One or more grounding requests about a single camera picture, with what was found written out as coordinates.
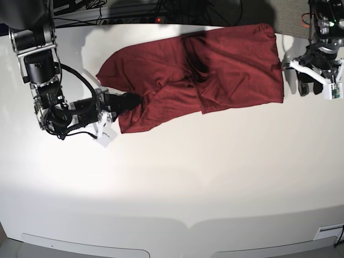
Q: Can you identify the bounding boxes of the black power strip red switch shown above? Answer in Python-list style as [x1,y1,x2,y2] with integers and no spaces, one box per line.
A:
[100,16,164,25]

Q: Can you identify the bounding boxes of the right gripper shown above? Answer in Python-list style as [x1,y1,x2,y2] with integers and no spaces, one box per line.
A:
[45,90,142,139]

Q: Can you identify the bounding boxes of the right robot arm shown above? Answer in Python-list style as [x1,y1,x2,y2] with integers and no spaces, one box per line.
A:
[1,1,141,140]

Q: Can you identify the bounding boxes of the white wall socket plate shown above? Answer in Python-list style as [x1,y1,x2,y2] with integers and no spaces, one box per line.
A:
[314,225,343,240]

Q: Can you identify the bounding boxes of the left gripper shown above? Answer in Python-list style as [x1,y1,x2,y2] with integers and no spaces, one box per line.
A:
[283,44,343,96]

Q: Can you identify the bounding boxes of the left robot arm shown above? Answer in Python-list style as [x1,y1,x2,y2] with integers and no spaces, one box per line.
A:
[283,1,343,100]

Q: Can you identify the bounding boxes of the dark red long-sleeve shirt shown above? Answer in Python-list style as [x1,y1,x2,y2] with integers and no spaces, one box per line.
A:
[96,24,284,134]

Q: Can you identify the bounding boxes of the tangled black cables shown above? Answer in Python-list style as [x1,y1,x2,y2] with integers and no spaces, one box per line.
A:
[150,0,242,25]

